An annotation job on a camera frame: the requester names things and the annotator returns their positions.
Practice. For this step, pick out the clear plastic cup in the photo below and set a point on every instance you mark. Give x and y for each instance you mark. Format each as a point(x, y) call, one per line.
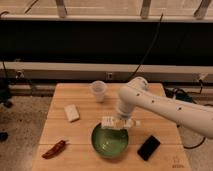
point(98, 89)

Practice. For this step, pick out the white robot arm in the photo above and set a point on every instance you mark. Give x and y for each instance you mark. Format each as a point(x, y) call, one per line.
point(135, 93)

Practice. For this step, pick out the black smartphone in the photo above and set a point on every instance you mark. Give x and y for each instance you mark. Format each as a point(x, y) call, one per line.
point(148, 148)

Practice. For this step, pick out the green ceramic bowl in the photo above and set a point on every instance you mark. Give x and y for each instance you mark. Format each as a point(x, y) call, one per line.
point(108, 143)

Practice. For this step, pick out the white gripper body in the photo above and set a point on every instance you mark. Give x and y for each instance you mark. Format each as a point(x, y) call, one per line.
point(111, 122)

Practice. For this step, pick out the red chili pepper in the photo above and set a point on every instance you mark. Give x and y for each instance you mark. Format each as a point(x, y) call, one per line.
point(55, 150)

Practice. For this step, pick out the white sponge block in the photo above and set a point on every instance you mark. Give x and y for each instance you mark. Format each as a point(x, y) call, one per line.
point(71, 113)

